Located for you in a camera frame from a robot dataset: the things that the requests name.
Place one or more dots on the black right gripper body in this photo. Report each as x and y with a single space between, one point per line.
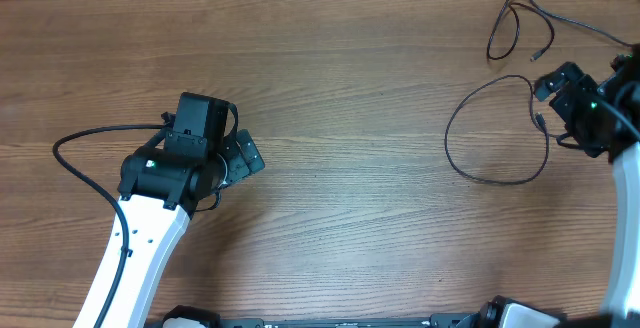
573 97

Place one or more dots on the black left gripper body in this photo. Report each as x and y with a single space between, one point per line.
236 167

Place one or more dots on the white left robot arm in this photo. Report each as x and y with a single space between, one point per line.
192 156

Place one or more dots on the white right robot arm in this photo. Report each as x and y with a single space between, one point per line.
604 118

